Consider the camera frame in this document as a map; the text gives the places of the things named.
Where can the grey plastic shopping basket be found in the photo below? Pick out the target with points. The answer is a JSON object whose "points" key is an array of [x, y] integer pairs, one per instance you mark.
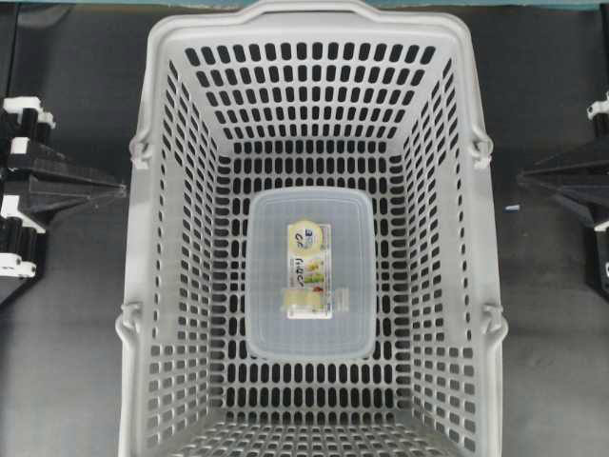
{"points": [[334, 95]]}

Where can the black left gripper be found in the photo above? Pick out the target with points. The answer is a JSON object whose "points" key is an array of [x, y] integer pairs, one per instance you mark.
{"points": [[36, 183]]}

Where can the clear plastic food container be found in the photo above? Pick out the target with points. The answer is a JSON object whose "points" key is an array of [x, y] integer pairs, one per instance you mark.
{"points": [[311, 274]]}

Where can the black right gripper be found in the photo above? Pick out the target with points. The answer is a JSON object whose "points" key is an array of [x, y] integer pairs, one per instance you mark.
{"points": [[579, 177]]}

